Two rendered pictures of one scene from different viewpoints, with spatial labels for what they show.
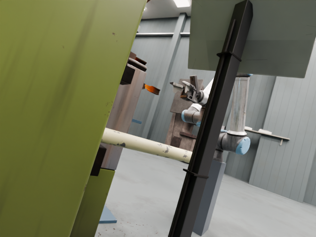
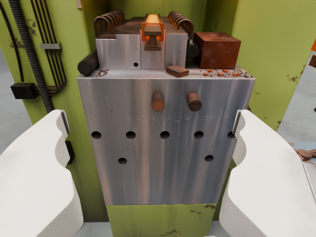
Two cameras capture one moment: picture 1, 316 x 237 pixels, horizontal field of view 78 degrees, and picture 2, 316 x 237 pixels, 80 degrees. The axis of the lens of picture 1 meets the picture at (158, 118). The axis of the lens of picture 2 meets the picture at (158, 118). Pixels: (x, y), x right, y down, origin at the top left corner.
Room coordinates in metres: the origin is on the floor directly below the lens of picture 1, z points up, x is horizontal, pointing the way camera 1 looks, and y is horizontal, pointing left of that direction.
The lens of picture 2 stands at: (1.19, -0.13, 1.06)
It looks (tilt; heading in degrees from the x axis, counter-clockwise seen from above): 33 degrees down; 121
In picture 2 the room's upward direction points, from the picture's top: 1 degrees clockwise
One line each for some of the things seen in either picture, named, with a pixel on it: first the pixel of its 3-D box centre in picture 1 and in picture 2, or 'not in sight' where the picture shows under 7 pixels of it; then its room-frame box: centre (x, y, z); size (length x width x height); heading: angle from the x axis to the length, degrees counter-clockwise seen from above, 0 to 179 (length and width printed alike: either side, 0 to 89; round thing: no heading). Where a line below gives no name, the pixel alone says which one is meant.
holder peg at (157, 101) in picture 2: not in sight; (157, 101); (1.01, 0.18, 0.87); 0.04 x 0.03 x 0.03; 123
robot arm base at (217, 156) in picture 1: (213, 153); not in sight; (1.75, -0.56, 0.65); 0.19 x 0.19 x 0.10
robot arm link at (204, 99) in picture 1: (200, 97); not in sight; (1.26, -0.23, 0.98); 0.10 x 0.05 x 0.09; 33
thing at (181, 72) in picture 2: not in sight; (177, 71); (1.02, 0.25, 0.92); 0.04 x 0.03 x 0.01; 155
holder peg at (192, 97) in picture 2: not in sight; (193, 101); (1.07, 0.22, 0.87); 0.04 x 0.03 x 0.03; 123
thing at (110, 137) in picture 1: (158, 149); not in sight; (0.69, -0.03, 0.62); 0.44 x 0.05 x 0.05; 123
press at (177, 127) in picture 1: (192, 120); not in sight; (7.16, -1.21, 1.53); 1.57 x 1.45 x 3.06; 59
